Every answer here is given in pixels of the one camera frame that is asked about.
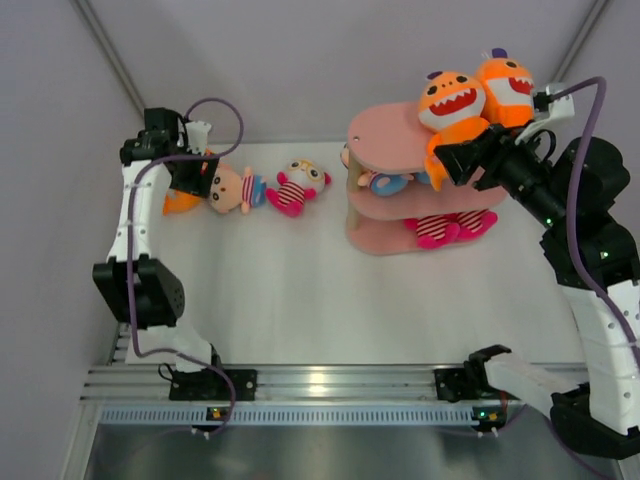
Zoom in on pink striped plush on shelf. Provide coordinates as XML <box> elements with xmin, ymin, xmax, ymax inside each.
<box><xmin>403</xmin><ymin>215</ymin><xmax>461</xmax><ymax>250</ymax></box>

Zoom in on white pink glasses plush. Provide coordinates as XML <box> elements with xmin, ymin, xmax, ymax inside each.
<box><xmin>265</xmin><ymin>158</ymin><xmax>332</xmax><ymax>218</ymax></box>

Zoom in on white slotted cable duct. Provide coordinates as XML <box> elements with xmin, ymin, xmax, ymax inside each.
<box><xmin>100</xmin><ymin>403</ymin><xmax>504</xmax><ymax>427</ymax></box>

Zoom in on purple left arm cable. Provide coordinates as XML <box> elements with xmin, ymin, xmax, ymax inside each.
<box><xmin>124</xmin><ymin>97</ymin><xmax>245</xmax><ymax>436</ymax></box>

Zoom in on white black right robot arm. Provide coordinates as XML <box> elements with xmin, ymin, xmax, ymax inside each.
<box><xmin>435</xmin><ymin>125</ymin><xmax>639</xmax><ymax>460</ymax></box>

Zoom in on aluminium mounting rail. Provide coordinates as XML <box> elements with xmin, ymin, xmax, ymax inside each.
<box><xmin>80</xmin><ymin>327</ymin><xmax>459</xmax><ymax>404</ymax></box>

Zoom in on blue doll plush on shelf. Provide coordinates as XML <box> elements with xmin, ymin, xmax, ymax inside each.
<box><xmin>356</xmin><ymin>167</ymin><xmax>431</xmax><ymax>197</ymax></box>

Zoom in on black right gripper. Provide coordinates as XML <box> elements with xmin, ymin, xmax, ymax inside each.
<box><xmin>433</xmin><ymin>118</ymin><xmax>569</xmax><ymax>230</ymax></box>

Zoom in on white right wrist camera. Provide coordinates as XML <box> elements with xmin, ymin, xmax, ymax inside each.
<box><xmin>515</xmin><ymin>83</ymin><xmax>575</xmax><ymax>144</ymax></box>

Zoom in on pink three-tier shelf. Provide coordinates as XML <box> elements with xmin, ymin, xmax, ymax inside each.
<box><xmin>346</xmin><ymin>102</ymin><xmax>507</xmax><ymax>255</ymax></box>

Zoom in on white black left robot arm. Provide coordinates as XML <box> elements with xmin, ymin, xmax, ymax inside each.
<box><xmin>92</xmin><ymin>108</ymin><xmax>226</xmax><ymax>400</ymax></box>

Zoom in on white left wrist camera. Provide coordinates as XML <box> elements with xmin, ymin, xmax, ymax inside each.
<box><xmin>185</xmin><ymin>121</ymin><xmax>212</xmax><ymax>155</ymax></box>

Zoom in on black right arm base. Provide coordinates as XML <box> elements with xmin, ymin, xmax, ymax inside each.
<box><xmin>434</xmin><ymin>367</ymin><xmax>481</xmax><ymax>403</ymax></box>

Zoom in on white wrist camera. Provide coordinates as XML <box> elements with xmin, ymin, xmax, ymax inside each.
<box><xmin>515</xmin><ymin>83</ymin><xmax>575</xmax><ymax>144</ymax></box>
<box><xmin>185</xmin><ymin>121</ymin><xmax>212</xmax><ymax>155</ymax></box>

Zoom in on doll plush striped shirt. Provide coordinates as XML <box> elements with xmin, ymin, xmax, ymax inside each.
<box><xmin>207</xmin><ymin>163</ymin><xmax>267</xmax><ymax>214</ymax></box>

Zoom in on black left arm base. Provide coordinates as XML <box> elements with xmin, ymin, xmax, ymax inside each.
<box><xmin>168</xmin><ymin>369</ymin><xmax>258</xmax><ymax>401</ymax></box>

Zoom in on orange shark plush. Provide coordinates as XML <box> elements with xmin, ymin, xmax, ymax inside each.
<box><xmin>418</xmin><ymin>71</ymin><xmax>489</xmax><ymax>191</ymax></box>
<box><xmin>163</xmin><ymin>187</ymin><xmax>209</xmax><ymax>215</ymax></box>
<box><xmin>475</xmin><ymin>48</ymin><xmax>534</xmax><ymax>128</ymax></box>

